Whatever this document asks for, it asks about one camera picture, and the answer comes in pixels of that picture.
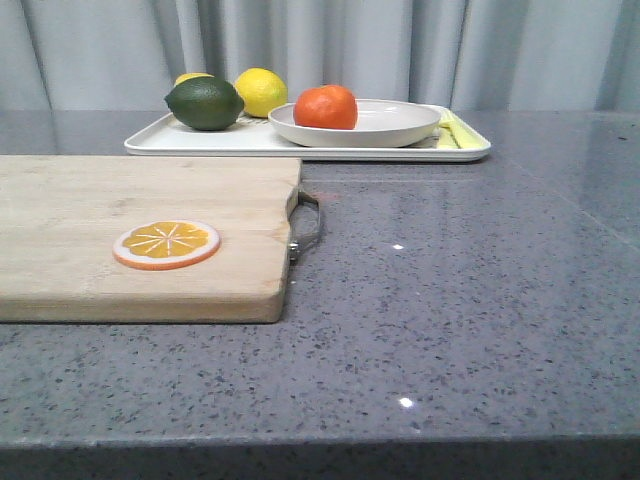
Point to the beige round plate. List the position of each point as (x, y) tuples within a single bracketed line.
[(380, 124)]

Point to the orange fruit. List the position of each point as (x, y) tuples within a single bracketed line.
[(328, 107)]

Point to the white bear print tray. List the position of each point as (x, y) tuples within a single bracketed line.
[(257, 138)]

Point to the yellow lemon front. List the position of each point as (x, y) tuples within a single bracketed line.
[(261, 90)]

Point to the yellow lemon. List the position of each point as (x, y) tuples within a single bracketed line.
[(261, 90), (188, 76)]

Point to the orange slice toy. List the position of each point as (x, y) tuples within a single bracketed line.
[(166, 245)]

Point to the yellow plastic utensil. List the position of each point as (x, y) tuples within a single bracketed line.
[(446, 139)]

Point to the yellow plastic fork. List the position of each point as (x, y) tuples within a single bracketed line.
[(465, 137)]

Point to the green lime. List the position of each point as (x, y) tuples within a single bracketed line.
[(205, 103)]

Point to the yellow lemon back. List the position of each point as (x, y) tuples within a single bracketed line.
[(188, 76)]

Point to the wooden cutting board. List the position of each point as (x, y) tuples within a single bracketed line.
[(61, 215)]

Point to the grey curtain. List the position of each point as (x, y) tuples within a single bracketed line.
[(467, 55)]

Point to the metal cutting board handle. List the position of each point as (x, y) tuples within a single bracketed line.
[(306, 222)]

